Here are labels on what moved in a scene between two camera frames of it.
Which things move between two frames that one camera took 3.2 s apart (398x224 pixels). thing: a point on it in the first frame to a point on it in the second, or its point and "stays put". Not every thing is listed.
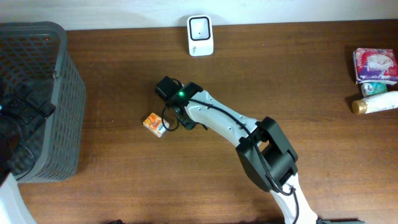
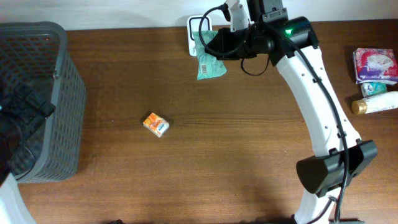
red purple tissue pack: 375,65 stays put
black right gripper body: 184,117 to 255,43
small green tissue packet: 373,88 stays put
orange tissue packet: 154,124 stays put
